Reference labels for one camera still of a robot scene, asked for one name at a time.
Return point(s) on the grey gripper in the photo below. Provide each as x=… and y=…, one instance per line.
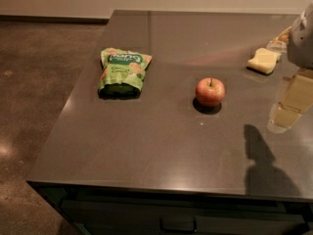
x=301, y=43

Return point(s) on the green rice chip bag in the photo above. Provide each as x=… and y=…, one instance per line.
x=123, y=73

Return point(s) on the red apple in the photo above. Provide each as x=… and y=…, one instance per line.
x=210, y=92

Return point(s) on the yellow sponge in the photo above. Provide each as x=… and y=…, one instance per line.
x=263, y=61

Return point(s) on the dark drawer with handle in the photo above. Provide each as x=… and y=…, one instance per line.
x=160, y=217

